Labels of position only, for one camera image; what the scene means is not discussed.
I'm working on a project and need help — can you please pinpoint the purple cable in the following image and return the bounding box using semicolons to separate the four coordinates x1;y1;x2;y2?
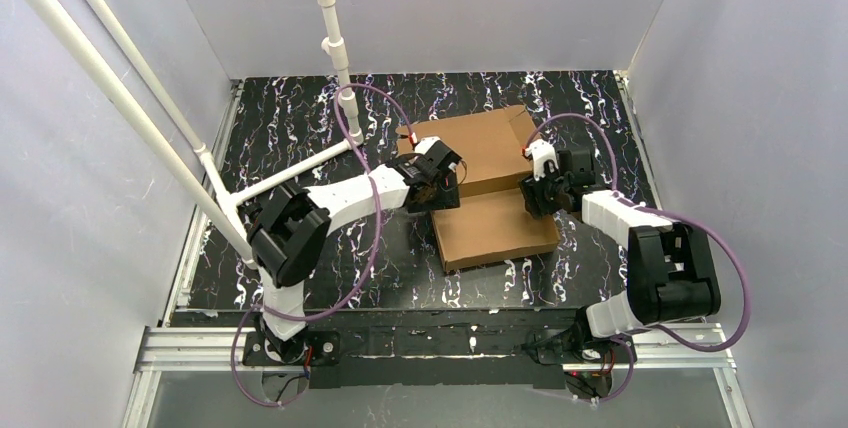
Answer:
229;83;419;409
526;112;753;406

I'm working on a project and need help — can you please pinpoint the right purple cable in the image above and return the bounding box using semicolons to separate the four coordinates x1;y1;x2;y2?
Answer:
526;112;753;406

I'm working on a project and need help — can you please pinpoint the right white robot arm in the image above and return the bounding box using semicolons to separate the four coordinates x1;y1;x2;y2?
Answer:
519;140;721;354

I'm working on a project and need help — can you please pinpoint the white pvc pipe frame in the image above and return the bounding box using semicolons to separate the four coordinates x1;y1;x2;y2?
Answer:
24;0;350;269

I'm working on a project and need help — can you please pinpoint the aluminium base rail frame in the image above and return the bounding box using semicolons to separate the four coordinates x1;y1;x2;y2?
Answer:
125;71;750;427

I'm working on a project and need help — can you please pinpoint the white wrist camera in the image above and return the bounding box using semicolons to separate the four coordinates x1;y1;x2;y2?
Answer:
523;139;559;181
412;136;441;156

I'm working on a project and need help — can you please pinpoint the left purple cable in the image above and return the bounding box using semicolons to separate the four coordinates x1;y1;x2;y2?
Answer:
229;83;419;409

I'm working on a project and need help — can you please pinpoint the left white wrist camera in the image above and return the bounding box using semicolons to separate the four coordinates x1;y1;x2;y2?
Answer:
412;136;441;156

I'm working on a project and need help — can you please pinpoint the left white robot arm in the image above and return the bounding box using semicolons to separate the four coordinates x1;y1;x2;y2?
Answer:
247;137;466;364

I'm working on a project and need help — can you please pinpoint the brown cardboard box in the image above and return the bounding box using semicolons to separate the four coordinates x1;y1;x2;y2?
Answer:
413;105;561;273

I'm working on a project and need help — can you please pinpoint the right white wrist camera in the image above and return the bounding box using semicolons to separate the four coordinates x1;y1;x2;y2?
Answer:
523;139;559;181

